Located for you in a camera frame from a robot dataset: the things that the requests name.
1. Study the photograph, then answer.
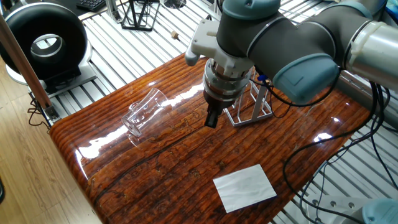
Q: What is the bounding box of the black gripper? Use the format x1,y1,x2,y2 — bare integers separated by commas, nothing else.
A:
205,90,240,128

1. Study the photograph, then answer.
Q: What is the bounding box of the white wire cup rack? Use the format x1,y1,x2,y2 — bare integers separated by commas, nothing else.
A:
224,78,274,127

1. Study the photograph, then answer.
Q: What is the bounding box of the clear glass cup with handle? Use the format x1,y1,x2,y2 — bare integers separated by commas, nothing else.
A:
123,88,169,138

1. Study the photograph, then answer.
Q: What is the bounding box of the flat white paper sheet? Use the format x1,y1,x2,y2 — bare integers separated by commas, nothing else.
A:
213,164,278,214

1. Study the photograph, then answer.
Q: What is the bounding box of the black keyboard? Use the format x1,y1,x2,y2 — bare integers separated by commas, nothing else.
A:
73,0,108,12

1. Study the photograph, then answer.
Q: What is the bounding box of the black round fan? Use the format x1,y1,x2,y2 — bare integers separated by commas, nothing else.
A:
0,2,90,82

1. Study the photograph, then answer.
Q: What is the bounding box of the black wire stand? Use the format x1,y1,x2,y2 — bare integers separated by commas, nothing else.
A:
121,0,155,32

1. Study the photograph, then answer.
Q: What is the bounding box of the brown wooden post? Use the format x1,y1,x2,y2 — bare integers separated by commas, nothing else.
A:
0,12,55,111

